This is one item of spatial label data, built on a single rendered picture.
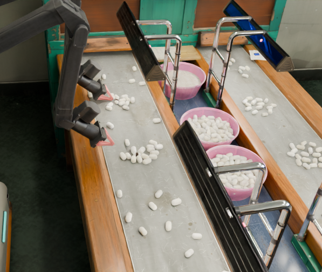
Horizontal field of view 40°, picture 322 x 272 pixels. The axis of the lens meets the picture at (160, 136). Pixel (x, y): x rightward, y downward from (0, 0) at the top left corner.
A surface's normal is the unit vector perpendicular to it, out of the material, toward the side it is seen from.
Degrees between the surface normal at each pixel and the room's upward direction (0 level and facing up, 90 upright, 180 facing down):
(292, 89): 0
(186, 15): 90
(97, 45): 67
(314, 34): 90
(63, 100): 92
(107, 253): 0
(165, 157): 0
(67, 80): 97
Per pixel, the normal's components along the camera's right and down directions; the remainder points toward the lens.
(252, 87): 0.08, -0.78
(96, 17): 0.26, 0.61
